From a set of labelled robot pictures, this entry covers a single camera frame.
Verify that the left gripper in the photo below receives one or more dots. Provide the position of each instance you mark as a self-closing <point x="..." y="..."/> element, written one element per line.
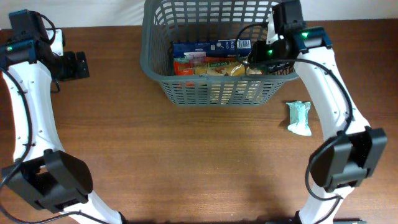
<point x="73" y="71"/>

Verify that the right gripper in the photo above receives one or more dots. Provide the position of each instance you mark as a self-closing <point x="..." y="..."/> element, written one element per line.
<point x="258" y="56"/>

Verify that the blue pasta box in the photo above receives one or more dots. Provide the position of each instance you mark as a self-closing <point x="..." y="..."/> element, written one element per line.
<point x="220" y="48"/>

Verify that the mint green packet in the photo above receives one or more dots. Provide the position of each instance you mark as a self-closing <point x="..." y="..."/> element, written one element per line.
<point x="298" y="114"/>

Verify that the beige food pouch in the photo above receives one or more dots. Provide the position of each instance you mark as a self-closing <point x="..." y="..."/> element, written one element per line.
<point x="234" y="69"/>

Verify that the orange spaghetti packet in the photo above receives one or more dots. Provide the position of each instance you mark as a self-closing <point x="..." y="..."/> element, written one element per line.
<point x="186" y="67"/>

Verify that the grey plastic basket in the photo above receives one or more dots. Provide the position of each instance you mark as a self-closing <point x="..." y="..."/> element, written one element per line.
<point x="166" y="23"/>

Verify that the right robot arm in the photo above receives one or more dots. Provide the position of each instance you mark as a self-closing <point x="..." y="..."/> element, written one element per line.
<point x="352" y="148"/>

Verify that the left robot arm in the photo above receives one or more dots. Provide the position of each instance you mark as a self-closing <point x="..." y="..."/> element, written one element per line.
<point x="43" y="174"/>

